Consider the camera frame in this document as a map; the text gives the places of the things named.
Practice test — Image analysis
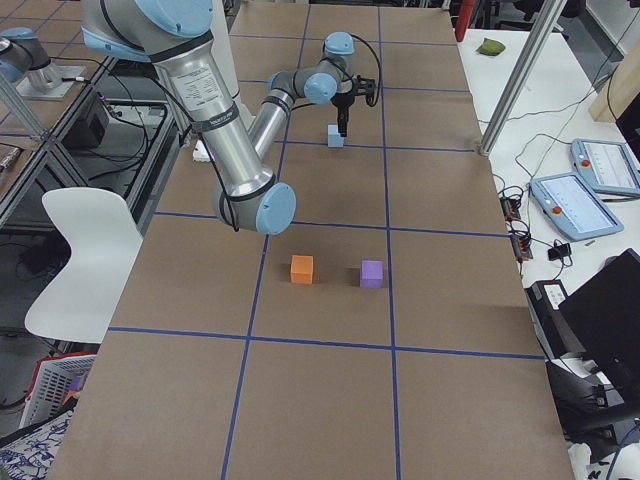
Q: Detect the red cylinder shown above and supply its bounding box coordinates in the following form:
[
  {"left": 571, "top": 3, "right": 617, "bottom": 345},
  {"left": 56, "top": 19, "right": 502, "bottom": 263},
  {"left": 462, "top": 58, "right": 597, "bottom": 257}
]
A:
[{"left": 454, "top": 0, "right": 476, "bottom": 42}]

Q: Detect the white plastic chair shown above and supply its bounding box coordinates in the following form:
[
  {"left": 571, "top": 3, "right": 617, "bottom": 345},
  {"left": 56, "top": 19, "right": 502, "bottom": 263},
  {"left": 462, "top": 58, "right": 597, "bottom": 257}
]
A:
[{"left": 25, "top": 187, "right": 143, "bottom": 344}]

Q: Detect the light blue foam block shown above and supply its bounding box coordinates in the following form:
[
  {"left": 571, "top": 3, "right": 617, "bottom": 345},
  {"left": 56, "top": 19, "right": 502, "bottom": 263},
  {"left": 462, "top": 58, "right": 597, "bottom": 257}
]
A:
[{"left": 327, "top": 124, "right": 345, "bottom": 148}]

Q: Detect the teach pendant tablet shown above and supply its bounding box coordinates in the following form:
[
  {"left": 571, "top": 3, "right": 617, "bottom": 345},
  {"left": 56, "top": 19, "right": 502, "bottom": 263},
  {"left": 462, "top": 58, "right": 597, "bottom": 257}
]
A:
[
  {"left": 570, "top": 138, "right": 639, "bottom": 196},
  {"left": 530, "top": 173, "right": 624, "bottom": 241}
]

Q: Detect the green cloth pad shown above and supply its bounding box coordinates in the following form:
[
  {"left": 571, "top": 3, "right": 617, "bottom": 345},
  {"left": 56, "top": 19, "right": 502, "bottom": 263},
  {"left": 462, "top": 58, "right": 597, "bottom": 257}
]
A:
[{"left": 476, "top": 38, "right": 506, "bottom": 57}]

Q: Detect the patterned blue white bag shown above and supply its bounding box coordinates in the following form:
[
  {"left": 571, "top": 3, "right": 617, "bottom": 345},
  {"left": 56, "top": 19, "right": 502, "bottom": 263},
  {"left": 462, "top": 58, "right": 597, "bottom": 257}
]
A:
[{"left": 1, "top": 410, "right": 74, "bottom": 480}]

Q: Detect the teach pendant tablet near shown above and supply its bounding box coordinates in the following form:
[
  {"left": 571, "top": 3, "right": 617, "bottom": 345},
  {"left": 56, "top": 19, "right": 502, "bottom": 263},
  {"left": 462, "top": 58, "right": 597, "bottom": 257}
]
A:
[{"left": 530, "top": 173, "right": 624, "bottom": 241}]

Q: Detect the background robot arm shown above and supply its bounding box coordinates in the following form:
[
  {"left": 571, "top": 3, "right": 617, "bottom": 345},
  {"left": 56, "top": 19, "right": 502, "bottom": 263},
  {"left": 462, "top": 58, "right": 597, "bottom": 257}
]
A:
[{"left": 1, "top": 27, "right": 85, "bottom": 100}]

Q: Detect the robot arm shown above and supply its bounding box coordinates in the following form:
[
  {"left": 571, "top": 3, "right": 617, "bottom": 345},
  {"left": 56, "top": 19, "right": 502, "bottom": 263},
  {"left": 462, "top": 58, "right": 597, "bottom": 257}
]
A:
[
  {"left": 249, "top": 31, "right": 355, "bottom": 159},
  {"left": 82, "top": 1, "right": 296, "bottom": 235}
]

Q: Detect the white perforated basket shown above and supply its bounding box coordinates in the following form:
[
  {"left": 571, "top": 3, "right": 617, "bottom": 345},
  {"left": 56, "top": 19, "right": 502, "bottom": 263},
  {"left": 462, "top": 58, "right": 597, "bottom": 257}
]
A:
[{"left": 19, "top": 352, "right": 96, "bottom": 428}]

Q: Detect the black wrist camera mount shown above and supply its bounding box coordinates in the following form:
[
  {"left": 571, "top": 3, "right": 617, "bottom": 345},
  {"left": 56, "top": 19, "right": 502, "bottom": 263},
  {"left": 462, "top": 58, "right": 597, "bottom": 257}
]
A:
[{"left": 354, "top": 75, "right": 378, "bottom": 108}]

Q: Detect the black monitor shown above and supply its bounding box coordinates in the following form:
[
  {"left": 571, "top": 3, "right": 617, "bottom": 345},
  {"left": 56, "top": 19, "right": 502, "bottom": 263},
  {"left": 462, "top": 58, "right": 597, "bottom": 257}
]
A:
[{"left": 560, "top": 248, "right": 639, "bottom": 388}]

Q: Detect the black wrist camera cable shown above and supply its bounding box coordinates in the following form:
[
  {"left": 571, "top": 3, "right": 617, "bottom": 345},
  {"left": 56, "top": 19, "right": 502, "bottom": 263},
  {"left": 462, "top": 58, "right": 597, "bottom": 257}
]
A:
[{"left": 292, "top": 32, "right": 381, "bottom": 111}]

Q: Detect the aluminium frame post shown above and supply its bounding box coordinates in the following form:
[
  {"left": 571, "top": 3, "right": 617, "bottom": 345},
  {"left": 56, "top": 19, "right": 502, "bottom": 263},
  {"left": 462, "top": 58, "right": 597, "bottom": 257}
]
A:
[{"left": 479, "top": 0, "right": 567, "bottom": 156}]

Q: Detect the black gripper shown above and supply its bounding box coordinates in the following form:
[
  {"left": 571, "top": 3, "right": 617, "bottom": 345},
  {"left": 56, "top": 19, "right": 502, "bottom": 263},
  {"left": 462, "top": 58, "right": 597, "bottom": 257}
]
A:
[{"left": 331, "top": 90, "right": 356, "bottom": 137}]

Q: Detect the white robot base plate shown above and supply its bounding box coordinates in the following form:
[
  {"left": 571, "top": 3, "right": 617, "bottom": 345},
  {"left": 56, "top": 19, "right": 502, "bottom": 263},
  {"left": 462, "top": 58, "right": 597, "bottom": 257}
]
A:
[{"left": 192, "top": 140, "right": 210, "bottom": 162}]

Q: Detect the teach pendant tablet far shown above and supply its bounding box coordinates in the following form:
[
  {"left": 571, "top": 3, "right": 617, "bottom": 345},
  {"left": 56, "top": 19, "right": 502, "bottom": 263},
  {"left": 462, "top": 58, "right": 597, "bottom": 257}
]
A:
[{"left": 570, "top": 138, "right": 639, "bottom": 196}]

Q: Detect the purple foam block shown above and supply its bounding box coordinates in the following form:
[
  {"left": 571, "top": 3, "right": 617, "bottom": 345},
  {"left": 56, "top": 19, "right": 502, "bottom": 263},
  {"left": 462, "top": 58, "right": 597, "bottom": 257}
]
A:
[{"left": 359, "top": 259, "right": 384, "bottom": 289}]

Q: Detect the orange foam block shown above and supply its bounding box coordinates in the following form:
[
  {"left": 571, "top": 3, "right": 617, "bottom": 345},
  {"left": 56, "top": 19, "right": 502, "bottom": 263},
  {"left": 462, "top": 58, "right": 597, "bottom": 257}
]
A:
[{"left": 290, "top": 255, "right": 314, "bottom": 285}]

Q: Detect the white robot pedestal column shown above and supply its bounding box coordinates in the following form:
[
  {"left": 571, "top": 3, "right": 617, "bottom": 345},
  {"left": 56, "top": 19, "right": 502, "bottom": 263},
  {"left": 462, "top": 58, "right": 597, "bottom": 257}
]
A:
[{"left": 210, "top": 0, "right": 241, "bottom": 101}]

